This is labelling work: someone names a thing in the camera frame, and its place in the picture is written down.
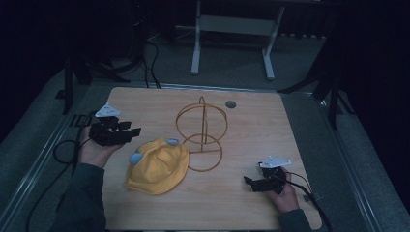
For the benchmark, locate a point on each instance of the white desk frame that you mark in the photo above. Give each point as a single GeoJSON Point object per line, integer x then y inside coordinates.
{"type": "Point", "coordinates": [237, 25]}

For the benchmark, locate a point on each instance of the person's right hand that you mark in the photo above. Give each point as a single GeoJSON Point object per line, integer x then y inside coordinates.
{"type": "Point", "coordinates": [286, 197]}

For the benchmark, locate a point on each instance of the yellow hat with blue ears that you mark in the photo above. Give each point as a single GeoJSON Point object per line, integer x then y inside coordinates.
{"type": "Point", "coordinates": [157, 167]}

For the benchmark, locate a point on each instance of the black metal stand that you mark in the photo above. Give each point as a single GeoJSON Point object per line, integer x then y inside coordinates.
{"type": "Point", "coordinates": [332, 93]}
{"type": "Point", "coordinates": [68, 87]}

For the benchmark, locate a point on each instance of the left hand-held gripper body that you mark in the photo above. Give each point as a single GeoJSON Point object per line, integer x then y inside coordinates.
{"type": "Point", "coordinates": [104, 134]}

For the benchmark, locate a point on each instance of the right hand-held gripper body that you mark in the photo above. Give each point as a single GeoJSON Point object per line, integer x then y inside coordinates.
{"type": "Point", "coordinates": [272, 176]}

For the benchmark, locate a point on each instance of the grey metal frame rail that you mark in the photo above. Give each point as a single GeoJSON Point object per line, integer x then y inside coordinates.
{"type": "Point", "coordinates": [32, 161]}
{"type": "Point", "coordinates": [351, 174]}
{"type": "Point", "coordinates": [199, 87]}

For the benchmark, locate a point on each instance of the person's left hand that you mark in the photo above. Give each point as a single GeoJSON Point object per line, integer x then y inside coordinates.
{"type": "Point", "coordinates": [95, 153]}

